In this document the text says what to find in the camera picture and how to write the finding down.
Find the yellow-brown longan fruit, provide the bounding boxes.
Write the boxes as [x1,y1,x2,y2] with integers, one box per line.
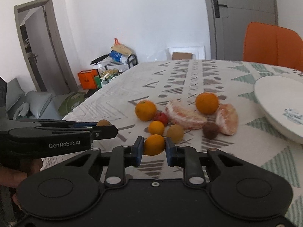
[166,124,184,144]

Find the small orange kumquat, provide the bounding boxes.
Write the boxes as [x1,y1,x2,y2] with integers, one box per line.
[143,134,165,156]
[148,120,165,136]

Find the dark brown round fruit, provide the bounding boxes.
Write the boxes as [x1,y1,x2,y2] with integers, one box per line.
[202,122,219,140]

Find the peeled pomelo segment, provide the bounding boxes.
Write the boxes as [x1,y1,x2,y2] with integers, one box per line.
[215,103,239,136]
[165,100,208,130]

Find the brown longan fruit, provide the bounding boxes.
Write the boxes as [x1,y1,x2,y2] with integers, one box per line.
[96,119,111,127]

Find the red cherry tomato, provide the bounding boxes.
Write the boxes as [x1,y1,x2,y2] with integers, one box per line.
[152,112,169,127]

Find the large orange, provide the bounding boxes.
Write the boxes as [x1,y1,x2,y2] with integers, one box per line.
[135,100,157,121]
[195,92,219,115]

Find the person's left hand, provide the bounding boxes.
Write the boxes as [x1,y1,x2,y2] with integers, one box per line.
[0,158,43,205]

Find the grey cushions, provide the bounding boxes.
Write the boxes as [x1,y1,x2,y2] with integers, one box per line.
[6,79,62,119]

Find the patterned white tablecloth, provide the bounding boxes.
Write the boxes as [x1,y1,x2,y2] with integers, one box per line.
[40,59,303,227]

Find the orange box on floor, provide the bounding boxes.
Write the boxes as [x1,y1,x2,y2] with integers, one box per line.
[77,69,99,90]

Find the grey open door left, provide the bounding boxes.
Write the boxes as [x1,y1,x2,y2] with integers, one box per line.
[14,0,78,96]

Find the pile of bags clutter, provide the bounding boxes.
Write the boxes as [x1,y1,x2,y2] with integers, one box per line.
[90,38,138,88]

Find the white round plate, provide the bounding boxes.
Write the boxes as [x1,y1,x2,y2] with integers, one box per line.
[253,76,302,144]

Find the orange chair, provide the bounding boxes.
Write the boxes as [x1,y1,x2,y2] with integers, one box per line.
[243,22,302,71]

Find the cardboard box by wall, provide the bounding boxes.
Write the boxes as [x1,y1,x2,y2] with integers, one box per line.
[172,52,192,60]

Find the white board by wall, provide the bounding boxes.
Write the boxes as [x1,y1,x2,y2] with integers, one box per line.
[168,46,205,59]

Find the grey door with handle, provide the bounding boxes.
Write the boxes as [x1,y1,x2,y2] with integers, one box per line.
[205,0,278,61]

